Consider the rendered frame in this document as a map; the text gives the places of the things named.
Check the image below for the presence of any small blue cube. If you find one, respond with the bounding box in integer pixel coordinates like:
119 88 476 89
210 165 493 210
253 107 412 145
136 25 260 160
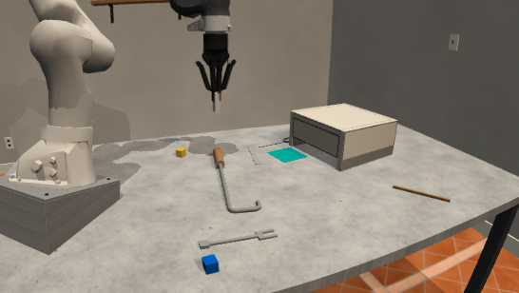
202 254 220 275

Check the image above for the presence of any steel hook with wooden handle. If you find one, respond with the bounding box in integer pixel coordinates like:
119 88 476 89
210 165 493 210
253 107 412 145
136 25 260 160
213 147 261 213

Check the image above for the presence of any low beige cabinet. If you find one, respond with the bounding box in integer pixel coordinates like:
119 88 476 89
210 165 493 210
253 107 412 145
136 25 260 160
289 104 398 171

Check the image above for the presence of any teal square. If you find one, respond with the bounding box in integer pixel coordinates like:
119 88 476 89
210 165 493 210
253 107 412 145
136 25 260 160
267 147 308 163

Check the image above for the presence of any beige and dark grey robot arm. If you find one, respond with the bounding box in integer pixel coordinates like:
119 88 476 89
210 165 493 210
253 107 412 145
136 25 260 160
9 0 232 189

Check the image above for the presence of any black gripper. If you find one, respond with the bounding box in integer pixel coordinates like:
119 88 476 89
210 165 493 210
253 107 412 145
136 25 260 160
196 33 236 113

